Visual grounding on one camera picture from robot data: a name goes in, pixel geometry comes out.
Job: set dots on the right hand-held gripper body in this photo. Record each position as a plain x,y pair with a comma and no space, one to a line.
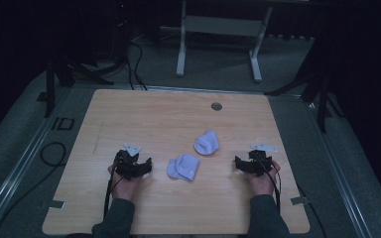
258,162

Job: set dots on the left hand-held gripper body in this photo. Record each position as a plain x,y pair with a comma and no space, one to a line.
127,165

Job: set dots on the person's right hand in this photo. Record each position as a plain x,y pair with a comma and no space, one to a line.
262,184

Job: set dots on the person's left hand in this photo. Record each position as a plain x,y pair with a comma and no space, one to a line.
124,188

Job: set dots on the white sock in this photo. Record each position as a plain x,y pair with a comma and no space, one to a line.
206,142
184,167

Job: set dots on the round table grommet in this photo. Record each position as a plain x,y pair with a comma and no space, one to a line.
216,106

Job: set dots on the black metal stand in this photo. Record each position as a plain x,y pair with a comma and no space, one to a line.
66,71
317,86

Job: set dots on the white metal desk frame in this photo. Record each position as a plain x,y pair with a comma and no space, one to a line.
223,26

